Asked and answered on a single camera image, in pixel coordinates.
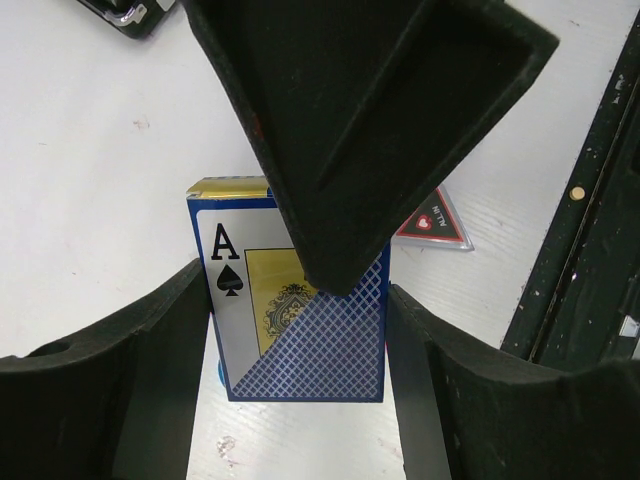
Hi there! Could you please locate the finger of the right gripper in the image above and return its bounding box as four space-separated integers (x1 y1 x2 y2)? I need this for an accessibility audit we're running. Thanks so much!
184 1 559 295

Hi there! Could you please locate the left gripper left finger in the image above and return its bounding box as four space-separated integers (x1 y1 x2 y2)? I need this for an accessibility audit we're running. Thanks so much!
1 260 210 479

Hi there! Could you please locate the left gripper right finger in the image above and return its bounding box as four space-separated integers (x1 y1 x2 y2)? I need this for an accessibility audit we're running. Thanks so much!
387 285 639 479

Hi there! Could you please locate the blue playing card deck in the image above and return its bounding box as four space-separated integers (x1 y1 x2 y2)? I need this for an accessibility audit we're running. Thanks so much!
186 176 390 403

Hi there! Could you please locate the blue round button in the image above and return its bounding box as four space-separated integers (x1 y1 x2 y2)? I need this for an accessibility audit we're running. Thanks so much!
217 359 227 390

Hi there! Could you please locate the triangular all-in marker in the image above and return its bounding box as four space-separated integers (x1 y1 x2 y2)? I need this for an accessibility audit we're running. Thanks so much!
392 185 474 252

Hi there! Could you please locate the black poker chip case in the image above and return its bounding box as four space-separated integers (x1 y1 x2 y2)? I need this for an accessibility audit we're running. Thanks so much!
78 0 177 40

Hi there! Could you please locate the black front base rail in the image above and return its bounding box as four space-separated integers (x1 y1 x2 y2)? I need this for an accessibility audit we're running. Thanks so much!
501 22 639 371

